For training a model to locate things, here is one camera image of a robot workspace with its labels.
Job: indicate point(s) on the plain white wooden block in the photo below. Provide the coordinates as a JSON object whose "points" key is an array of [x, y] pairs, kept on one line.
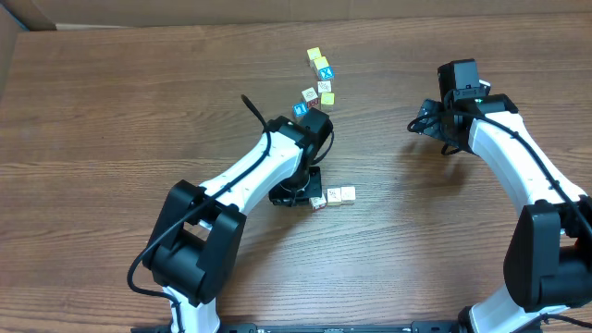
{"points": [[348, 194]]}

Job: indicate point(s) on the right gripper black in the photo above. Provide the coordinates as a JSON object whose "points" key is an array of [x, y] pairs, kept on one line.
{"points": [[435, 131]]}

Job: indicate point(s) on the cardboard box wall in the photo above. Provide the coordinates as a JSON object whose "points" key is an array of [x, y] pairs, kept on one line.
{"points": [[39, 15]]}

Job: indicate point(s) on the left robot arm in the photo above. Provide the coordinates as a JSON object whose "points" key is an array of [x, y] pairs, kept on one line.
{"points": [[195, 240]]}

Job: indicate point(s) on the white patterned block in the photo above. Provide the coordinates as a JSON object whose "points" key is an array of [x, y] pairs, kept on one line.
{"points": [[324, 86]]}

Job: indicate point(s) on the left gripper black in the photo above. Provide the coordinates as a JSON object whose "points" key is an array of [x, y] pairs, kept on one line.
{"points": [[314, 188]]}

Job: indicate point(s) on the blue X block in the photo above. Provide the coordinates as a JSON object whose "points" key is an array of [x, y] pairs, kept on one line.
{"points": [[326, 73]]}

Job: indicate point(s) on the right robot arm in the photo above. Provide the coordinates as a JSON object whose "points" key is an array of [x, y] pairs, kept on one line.
{"points": [[547, 268]]}

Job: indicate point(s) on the white block red side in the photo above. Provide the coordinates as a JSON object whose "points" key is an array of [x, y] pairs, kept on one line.
{"points": [[310, 97]]}

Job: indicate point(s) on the blue pictogram block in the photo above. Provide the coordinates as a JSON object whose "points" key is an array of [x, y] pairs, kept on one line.
{"points": [[299, 110]]}

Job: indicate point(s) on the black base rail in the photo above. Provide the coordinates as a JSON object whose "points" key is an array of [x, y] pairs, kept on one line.
{"points": [[414, 327]]}

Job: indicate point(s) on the white block red letters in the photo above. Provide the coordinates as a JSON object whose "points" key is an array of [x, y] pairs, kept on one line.
{"points": [[318, 203]]}

